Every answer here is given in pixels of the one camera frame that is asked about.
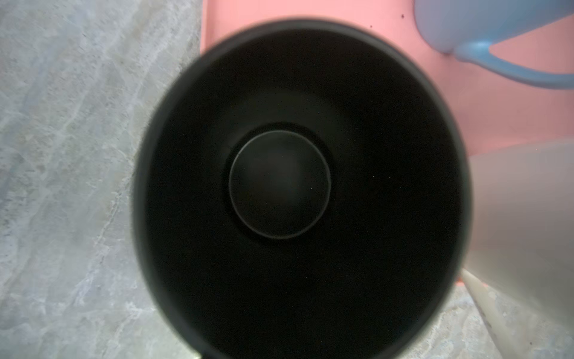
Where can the black mug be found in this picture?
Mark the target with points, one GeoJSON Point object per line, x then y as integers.
{"type": "Point", "coordinates": [302, 191]}

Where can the light blue mug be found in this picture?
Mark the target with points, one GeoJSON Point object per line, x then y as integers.
{"type": "Point", "coordinates": [467, 30]}

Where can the cream white mug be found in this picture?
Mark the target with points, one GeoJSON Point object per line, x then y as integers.
{"type": "Point", "coordinates": [522, 234]}

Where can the pink tray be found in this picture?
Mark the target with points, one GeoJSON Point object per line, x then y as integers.
{"type": "Point", "coordinates": [492, 112]}

